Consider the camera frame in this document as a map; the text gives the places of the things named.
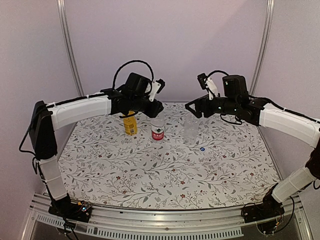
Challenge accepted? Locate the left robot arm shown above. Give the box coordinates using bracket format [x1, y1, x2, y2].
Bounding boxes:
[24, 72, 165, 217]

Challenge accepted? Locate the right metal frame post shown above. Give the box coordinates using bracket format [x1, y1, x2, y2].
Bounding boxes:
[249, 0, 275, 95]

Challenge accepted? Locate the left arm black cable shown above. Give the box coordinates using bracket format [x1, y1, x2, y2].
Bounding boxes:
[112, 59, 155, 91]

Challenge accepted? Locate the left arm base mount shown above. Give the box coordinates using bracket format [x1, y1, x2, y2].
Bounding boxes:
[48, 195, 92, 223]

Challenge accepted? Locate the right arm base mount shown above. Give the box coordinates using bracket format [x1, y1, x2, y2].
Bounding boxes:
[241, 201, 285, 235]

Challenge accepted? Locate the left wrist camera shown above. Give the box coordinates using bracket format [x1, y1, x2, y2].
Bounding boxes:
[147, 78, 165, 102]

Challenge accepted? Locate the clear plastic bottle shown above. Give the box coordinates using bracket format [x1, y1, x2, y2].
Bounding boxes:
[183, 113, 200, 146]

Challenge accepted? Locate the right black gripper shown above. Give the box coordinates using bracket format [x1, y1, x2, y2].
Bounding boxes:
[185, 94, 239, 118]

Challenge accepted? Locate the aluminium front rail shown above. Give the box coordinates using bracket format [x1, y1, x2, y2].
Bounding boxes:
[21, 194, 313, 240]

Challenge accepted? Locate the red cap water bottle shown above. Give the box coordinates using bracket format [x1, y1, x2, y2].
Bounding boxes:
[150, 111, 165, 141]

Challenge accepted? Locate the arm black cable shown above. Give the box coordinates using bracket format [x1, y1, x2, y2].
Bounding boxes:
[112, 59, 155, 91]
[284, 179, 320, 226]

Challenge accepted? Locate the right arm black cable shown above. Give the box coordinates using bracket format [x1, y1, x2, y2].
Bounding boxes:
[284, 179, 320, 226]

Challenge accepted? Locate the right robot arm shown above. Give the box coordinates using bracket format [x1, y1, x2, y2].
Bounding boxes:
[185, 73, 320, 218]

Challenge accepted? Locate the metal frame post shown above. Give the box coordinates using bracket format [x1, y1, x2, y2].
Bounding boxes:
[249, 0, 275, 95]
[56, 0, 85, 97]

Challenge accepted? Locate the floral table mat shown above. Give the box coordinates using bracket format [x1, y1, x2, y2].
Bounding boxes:
[58, 103, 280, 210]

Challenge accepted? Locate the left metal frame post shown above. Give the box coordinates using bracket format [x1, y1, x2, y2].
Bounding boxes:
[56, 0, 85, 97]

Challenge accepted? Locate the yellow juice bottle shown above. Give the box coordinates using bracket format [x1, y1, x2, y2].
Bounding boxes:
[123, 111, 138, 136]

